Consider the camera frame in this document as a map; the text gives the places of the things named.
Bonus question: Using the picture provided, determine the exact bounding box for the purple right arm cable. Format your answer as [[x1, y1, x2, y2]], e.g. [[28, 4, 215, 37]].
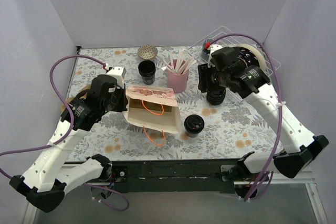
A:
[[207, 34, 284, 202]]

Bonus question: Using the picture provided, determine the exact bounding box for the white wire dish rack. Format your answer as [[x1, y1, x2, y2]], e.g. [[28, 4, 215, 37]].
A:
[[188, 27, 278, 104]]

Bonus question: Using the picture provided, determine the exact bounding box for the small patterned bowl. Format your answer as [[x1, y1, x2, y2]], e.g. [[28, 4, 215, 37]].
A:
[[138, 45, 158, 60]]

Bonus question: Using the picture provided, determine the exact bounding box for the floral patterned table mat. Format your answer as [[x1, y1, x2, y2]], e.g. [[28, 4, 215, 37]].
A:
[[67, 46, 276, 162]]

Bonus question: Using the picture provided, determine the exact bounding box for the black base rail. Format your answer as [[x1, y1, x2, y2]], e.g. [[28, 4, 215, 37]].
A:
[[65, 157, 268, 195]]

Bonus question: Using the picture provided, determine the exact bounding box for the teal ceramic cup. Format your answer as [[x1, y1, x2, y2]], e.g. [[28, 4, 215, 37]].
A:
[[201, 38, 212, 61]]

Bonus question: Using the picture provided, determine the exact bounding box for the pink cylindrical holder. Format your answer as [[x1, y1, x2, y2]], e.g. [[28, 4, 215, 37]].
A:
[[167, 70, 189, 93]]

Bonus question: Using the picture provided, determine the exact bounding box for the stack of black cups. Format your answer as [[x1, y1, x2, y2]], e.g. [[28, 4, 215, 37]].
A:
[[138, 60, 156, 85]]

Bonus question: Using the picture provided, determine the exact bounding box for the wrapped straw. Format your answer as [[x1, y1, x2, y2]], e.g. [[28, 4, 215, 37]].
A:
[[175, 51, 187, 74], [161, 66, 175, 73], [182, 57, 195, 74], [169, 54, 177, 74]]

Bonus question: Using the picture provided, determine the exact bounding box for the brown paper gift bag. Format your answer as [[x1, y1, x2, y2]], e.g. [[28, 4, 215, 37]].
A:
[[123, 85, 181, 147]]

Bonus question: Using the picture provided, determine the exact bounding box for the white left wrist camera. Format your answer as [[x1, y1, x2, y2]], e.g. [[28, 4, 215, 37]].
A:
[[104, 63, 126, 89]]

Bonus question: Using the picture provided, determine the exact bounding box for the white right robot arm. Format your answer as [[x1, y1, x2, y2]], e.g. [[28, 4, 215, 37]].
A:
[[198, 44, 329, 181]]

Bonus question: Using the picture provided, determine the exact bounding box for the black round plate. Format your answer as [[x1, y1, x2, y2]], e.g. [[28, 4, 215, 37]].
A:
[[233, 46, 260, 67]]

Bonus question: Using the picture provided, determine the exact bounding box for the aluminium frame rail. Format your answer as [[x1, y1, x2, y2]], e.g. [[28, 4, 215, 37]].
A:
[[24, 172, 328, 223]]

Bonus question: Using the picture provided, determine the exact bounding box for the black plastic cup lid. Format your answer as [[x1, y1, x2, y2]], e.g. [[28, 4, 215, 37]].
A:
[[184, 114, 205, 129]]

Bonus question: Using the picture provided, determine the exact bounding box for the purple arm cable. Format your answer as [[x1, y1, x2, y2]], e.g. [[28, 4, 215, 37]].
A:
[[0, 55, 131, 212], [207, 34, 284, 202]]

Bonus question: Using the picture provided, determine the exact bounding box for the stack of black lids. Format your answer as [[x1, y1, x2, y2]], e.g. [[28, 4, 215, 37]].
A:
[[206, 89, 226, 105]]

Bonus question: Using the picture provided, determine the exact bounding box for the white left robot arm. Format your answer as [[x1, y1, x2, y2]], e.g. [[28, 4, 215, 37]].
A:
[[9, 73, 128, 213]]

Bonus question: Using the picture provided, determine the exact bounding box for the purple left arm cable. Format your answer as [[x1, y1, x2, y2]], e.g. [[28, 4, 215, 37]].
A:
[[0, 55, 131, 212]]

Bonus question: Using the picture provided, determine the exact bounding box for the cream round plate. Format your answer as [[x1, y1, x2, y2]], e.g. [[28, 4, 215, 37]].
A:
[[238, 44, 267, 72]]

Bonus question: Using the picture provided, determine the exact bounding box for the dark translucent printed cup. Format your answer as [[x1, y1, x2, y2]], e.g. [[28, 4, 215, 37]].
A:
[[185, 127, 203, 138]]

